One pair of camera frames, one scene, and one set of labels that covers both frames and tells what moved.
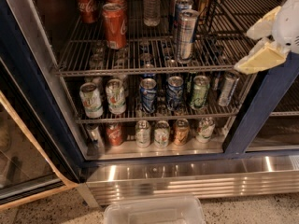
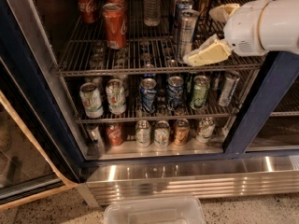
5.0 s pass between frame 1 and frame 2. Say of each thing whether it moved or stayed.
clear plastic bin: stayed
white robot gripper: moved
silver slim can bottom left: stayed
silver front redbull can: stayed
